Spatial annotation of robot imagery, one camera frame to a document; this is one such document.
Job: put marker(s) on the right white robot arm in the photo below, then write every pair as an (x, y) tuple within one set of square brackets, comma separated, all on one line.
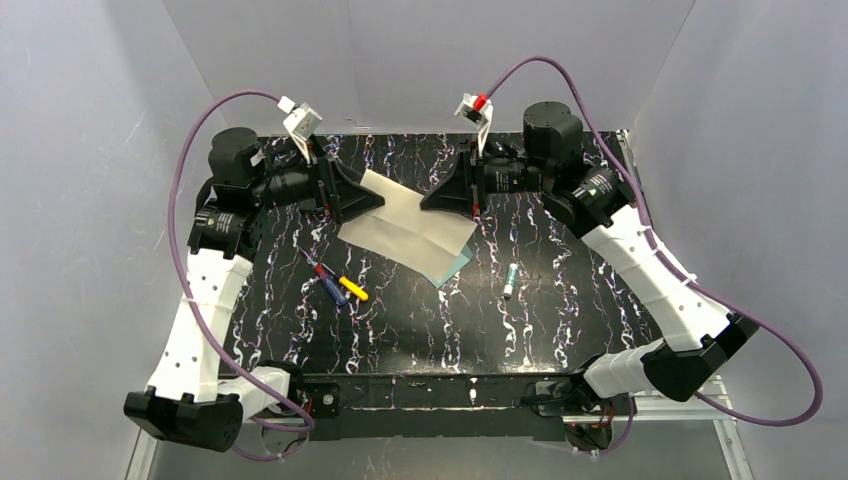
[(698, 335)]

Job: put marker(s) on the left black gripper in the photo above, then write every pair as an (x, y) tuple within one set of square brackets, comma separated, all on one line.
[(325, 187)]

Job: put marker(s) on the green white marker pen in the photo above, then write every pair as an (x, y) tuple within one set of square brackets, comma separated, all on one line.
[(510, 281)]

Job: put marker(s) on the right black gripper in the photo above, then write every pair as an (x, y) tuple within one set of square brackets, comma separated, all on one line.
[(474, 181)]

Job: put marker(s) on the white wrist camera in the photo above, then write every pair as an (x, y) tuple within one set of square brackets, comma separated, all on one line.
[(300, 123), (479, 110)]

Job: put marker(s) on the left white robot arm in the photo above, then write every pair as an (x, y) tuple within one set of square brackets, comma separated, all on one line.
[(185, 400)]

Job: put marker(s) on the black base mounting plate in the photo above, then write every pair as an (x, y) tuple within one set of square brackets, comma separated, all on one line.
[(544, 407)]

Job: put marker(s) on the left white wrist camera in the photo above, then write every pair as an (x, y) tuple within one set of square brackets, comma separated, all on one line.
[(300, 123)]

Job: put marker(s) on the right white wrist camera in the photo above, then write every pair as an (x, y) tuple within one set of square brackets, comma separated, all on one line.
[(479, 110)]

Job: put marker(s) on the yellow handled screwdriver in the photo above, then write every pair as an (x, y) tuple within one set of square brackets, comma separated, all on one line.
[(353, 288)]

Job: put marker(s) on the beige paper letter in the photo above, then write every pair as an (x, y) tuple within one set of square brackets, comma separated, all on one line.
[(428, 242)]

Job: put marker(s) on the teal paper envelope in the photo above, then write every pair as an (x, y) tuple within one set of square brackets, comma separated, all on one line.
[(460, 261)]

